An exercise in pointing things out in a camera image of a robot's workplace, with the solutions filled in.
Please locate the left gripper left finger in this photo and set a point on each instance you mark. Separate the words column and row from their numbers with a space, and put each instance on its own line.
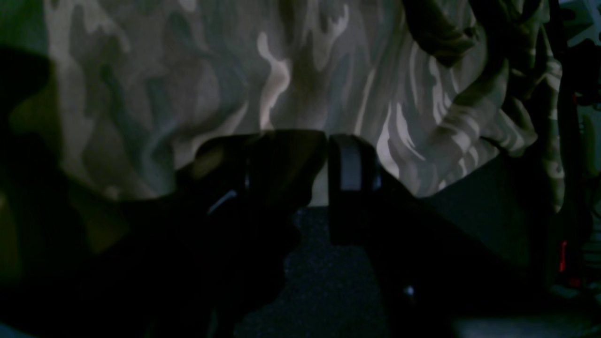
column 240, row 192

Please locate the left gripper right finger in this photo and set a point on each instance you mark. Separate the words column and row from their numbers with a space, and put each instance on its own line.
column 362, row 193

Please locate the camouflage t-shirt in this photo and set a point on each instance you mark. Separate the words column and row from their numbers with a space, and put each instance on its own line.
column 104, row 100

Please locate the black table cloth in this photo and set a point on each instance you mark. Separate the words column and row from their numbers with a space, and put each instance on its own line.
column 454, row 266

